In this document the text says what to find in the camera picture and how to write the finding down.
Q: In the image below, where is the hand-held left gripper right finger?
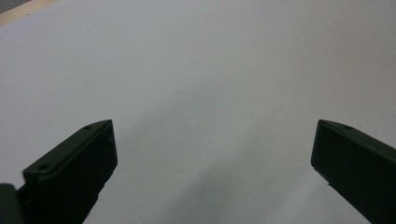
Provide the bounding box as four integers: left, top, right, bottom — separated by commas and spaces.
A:
310, 119, 396, 224

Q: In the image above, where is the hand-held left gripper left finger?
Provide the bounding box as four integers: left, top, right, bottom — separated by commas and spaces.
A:
16, 119, 119, 224

